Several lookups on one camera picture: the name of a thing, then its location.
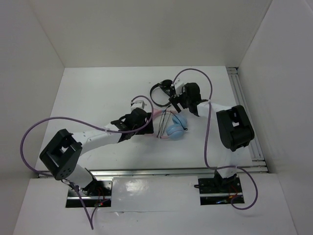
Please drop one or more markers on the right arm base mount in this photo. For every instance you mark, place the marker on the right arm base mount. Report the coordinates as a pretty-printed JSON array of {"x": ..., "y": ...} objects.
[{"x": 210, "y": 194}]

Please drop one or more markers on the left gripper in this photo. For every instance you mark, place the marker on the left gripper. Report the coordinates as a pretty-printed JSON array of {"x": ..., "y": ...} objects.
[{"x": 147, "y": 130}]

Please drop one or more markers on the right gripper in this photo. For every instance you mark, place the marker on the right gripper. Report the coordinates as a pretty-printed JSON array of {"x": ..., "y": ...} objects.
[{"x": 176, "y": 100}]

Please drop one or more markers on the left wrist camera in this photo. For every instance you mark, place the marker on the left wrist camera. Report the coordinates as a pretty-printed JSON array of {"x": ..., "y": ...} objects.
[{"x": 138, "y": 104}]

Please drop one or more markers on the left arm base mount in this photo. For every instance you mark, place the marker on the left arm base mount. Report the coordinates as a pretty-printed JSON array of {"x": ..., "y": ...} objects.
[{"x": 101, "y": 195}]

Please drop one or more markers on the pink blue cat-ear headphones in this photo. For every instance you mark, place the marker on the pink blue cat-ear headphones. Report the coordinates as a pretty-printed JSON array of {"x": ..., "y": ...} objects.
[{"x": 174, "y": 127}]

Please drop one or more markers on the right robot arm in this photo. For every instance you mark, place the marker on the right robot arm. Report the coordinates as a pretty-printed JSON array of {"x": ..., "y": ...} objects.
[{"x": 234, "y": 127}]

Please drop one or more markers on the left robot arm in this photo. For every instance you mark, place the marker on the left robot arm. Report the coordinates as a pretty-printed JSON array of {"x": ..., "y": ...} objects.
[{"x": 62, "y": 153}]

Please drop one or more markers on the front aluminium rail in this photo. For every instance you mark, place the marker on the front aluminium rail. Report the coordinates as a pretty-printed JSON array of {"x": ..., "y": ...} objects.
[{"x": 152, "y": 172}]

